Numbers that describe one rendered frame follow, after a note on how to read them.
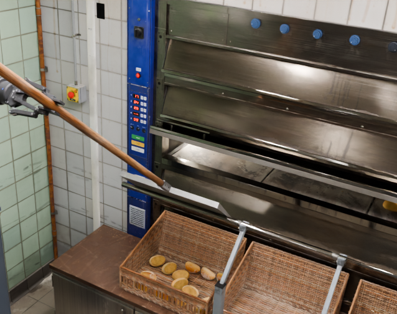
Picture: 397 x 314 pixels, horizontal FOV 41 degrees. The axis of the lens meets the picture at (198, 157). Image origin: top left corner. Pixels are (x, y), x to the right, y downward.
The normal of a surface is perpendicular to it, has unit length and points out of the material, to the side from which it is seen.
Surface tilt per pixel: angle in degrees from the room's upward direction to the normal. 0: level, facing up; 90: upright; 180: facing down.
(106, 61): 90
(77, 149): 90
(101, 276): 0
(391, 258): 70
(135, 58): 90
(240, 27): 90
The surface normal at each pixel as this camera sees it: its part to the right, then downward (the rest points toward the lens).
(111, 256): 0.06, -0.90
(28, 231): 0.87, 0.26
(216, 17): -0.48, 0.36
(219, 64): -0.43, 0.03
